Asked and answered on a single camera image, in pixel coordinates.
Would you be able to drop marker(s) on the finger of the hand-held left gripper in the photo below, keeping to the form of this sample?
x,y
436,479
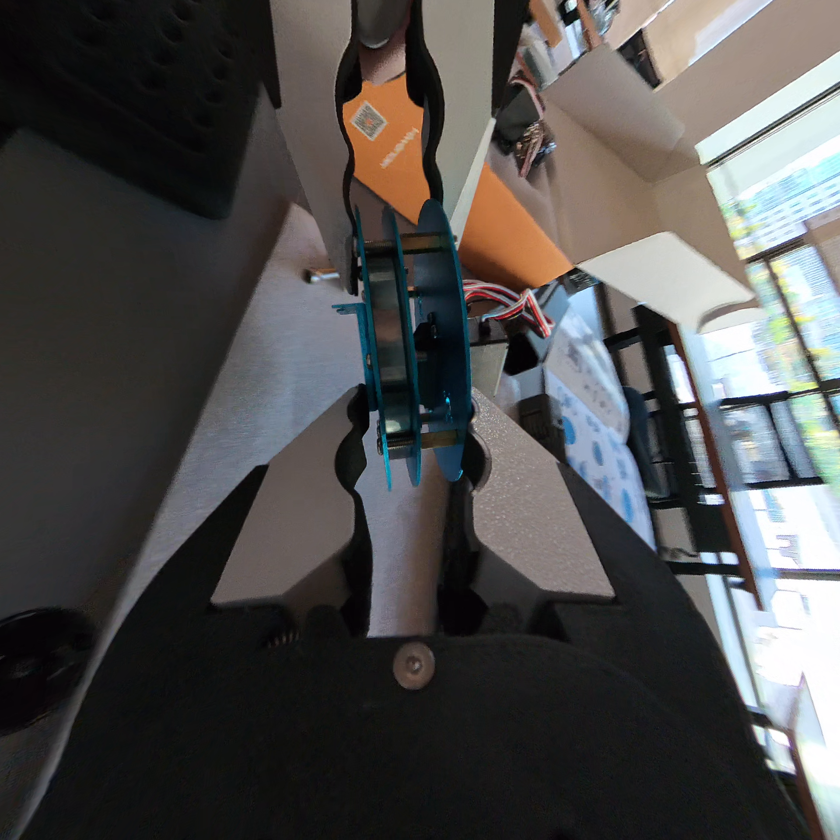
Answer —
x,y
466,79
308,98

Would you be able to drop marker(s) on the grey foam mat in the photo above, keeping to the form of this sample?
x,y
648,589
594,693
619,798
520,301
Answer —
x,y
275,394

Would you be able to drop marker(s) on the printed instruction manual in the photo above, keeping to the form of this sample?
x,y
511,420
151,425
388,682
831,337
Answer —
x,y
597,426

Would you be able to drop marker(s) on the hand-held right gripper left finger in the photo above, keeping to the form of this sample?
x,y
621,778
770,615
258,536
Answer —
x,y
289,525

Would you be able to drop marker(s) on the black servo motor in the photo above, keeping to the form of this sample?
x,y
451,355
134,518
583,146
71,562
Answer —
x,y
489,361

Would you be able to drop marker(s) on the orange cardboard box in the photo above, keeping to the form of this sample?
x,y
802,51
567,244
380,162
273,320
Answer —
x,y
505,236

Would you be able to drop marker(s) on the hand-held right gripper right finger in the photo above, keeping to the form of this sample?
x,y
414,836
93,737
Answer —
x,y
538,525

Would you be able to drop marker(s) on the long black box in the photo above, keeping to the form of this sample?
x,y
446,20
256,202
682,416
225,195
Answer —
x,y
538,328

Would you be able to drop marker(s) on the blue double disc base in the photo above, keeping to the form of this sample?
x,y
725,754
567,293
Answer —
x,y
387,341

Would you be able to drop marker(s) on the black foam block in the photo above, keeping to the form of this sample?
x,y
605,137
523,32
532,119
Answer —
x,y
131,85

